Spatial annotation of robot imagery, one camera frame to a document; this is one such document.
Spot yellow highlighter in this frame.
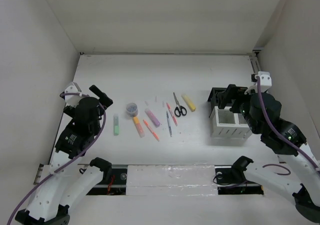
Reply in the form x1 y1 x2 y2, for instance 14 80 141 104
181 94 196 112

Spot orange pen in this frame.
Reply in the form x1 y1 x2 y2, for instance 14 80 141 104
143 119 160 142

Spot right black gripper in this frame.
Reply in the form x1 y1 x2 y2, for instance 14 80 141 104
217 83 260 134

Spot purple highlighter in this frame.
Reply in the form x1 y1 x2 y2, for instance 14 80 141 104
144 108 161 128

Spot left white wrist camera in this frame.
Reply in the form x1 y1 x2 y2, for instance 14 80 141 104
60 82 83 108

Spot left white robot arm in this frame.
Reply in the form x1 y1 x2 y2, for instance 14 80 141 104
7 82 113 225

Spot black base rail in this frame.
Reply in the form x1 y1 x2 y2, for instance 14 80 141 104
88 164 264 197

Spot blue pen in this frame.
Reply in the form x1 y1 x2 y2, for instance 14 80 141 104
166 111 172 137

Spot black organizer box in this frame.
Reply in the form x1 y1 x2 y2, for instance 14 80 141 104
207 87 250 111

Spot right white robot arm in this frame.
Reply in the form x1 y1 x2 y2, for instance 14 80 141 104
217 84 320 224

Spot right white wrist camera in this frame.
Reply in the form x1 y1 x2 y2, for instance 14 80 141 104
244 71 272 95

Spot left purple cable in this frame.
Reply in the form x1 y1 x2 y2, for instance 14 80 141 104
6 92 107 225

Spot red pen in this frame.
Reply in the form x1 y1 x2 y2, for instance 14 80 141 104
166 103 178 126

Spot green highlighter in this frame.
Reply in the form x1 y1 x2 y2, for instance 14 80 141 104
113 113 119 136

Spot white organizer box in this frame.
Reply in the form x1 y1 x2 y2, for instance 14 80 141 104
209 106 253 140

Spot orange highlighter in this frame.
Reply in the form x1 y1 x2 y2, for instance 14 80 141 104
132 116 145 138

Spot paper clip jar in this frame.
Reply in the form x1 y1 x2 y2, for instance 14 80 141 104
126 102 139 118

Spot black handled scissors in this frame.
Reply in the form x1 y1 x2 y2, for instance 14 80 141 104
173 92 187 118

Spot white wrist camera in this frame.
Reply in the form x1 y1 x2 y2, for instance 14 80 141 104
60 82 83 108
244 71 272 95

